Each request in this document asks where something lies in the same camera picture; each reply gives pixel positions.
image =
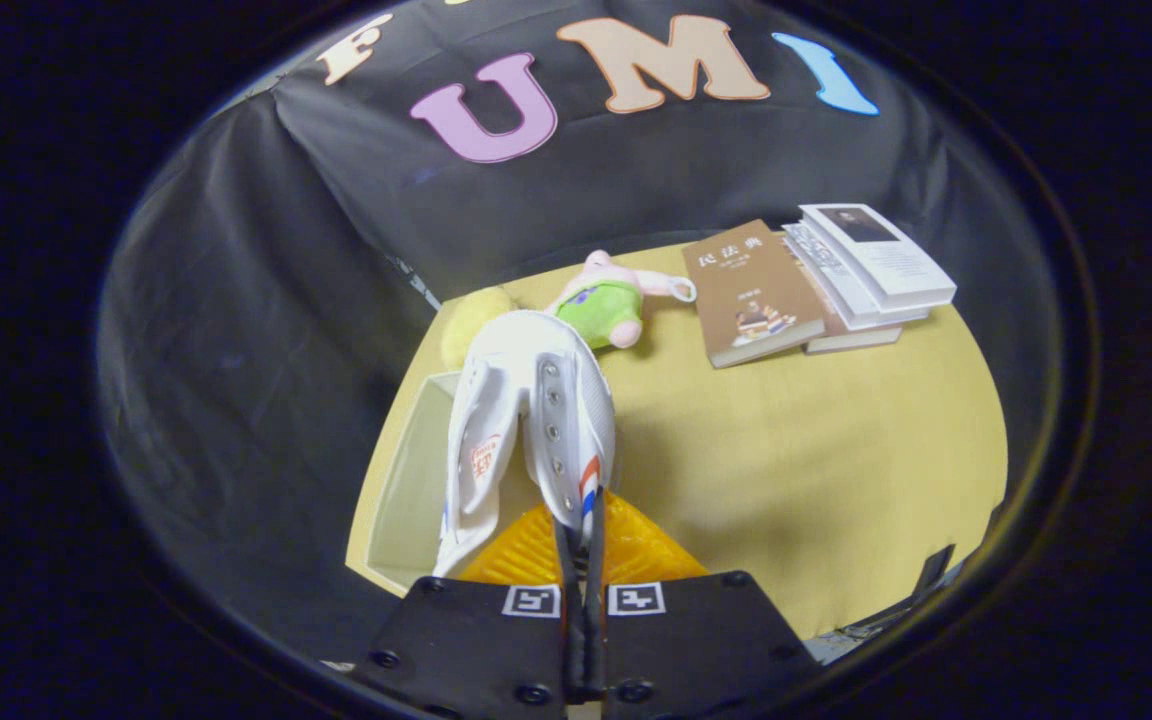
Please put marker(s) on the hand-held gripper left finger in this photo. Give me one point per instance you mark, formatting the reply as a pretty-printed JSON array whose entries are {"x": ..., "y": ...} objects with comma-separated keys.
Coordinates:
[{"x": 476, "y": 650}]

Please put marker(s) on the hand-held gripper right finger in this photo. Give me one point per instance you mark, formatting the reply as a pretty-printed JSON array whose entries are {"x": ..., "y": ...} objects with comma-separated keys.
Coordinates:
[{"x": 696, "y": 650}]

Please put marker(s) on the grey storage box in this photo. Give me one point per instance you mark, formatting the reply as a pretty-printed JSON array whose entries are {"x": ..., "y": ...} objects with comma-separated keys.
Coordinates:
[{"x": 411, "y": 490}]

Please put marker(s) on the white canvas shoe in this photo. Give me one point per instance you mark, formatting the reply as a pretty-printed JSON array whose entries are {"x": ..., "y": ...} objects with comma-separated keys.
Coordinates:
[{"x": 526, "y": 400}]

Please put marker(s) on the yellow plush ball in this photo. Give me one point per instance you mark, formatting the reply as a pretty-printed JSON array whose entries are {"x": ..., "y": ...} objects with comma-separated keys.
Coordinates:
[{"x": 471, "y": 320}]

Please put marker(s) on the pink and green plush toy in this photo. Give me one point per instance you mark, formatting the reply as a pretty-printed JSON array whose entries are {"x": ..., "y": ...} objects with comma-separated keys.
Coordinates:
[{"x": 601, "y": 305}]

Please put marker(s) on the brown cover book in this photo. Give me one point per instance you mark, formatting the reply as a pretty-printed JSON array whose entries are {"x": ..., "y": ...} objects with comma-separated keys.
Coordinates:
[{"x": 751, "y": 290}]

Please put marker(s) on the grey patterned book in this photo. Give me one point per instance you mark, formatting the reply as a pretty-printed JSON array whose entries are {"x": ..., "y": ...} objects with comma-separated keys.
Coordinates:
[{"x": 831, "y": 275}]

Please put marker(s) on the black backdrop cloth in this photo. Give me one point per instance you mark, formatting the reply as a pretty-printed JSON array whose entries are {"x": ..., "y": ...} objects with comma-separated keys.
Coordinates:
[{"x": 266, "y": 300}]

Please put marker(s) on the white cover book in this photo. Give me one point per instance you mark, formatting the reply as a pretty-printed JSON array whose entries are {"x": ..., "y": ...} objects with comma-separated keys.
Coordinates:
[{"x": 881, "y": 255}]

